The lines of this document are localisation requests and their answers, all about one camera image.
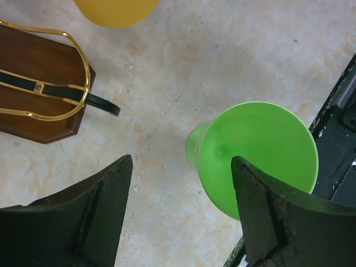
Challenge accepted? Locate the gold wire wine glass rack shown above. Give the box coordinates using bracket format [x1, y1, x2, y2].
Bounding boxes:
[1, 21, 120, 144]

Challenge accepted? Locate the green goblet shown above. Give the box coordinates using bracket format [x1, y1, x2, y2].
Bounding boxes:
[185, 101, 319, 220]
[74, 0, 159, 28]

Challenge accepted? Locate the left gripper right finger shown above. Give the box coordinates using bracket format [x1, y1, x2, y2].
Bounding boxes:
[231, 156, 355, 266]

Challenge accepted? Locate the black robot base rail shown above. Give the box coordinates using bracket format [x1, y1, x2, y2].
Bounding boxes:
[224, 52, 356, 267]

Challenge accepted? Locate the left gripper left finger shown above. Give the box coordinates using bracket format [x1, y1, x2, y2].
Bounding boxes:
[1, 155, 133, 266]

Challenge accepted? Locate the green goblet front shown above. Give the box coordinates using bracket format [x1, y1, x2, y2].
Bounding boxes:
[185, 101, 319, 220]

